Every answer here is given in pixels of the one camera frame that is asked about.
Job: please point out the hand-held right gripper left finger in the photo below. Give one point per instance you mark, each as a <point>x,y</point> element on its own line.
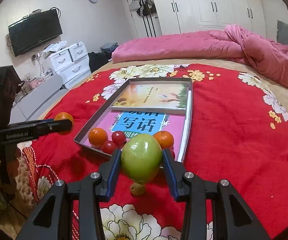
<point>115,170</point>

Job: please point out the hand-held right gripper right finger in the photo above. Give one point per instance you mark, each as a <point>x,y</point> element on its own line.
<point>170,172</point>

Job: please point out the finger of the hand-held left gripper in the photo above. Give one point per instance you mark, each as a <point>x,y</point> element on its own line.
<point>21,135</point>

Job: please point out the red tomato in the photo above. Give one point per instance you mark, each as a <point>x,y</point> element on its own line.
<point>119,137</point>
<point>173,153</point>
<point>109,147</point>

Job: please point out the large green fruit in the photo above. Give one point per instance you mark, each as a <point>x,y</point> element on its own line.
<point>141,157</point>

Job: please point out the olive brown round fruit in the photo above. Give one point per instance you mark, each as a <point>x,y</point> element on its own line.
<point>137,189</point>

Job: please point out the large orange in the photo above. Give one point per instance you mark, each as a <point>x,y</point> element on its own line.
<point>98,137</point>
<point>62,117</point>

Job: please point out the grey cardboard tray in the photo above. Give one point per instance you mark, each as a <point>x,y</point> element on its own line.
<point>94,120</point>

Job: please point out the person's left hand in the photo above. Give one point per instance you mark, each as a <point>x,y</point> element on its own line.
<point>14,162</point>

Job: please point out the small orange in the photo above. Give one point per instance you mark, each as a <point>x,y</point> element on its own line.
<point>165,138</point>

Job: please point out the grey bench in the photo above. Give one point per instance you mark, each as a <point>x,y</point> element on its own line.
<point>39,97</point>

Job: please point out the brown plush rug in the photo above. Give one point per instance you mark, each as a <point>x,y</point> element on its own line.
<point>24,180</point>

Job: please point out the pink book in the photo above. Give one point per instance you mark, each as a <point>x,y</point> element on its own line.
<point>176,126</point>

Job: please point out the red floral blanket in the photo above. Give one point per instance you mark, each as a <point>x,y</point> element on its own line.
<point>233,142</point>

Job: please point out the black television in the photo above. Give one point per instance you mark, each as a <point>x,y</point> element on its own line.
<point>35,32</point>

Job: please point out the white drawer chest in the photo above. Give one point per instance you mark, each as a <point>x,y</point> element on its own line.
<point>69,62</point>

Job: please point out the sunflower cover book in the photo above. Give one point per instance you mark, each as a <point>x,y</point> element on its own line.
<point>149,96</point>

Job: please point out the black bag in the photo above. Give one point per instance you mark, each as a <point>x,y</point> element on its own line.
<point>97,60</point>

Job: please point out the pink quilt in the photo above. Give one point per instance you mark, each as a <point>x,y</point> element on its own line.
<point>183,46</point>

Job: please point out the hanging bags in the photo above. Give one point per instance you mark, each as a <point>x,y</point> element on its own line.
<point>144,6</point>

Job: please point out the white wardrobe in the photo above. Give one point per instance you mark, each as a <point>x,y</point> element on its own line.
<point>208,5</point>

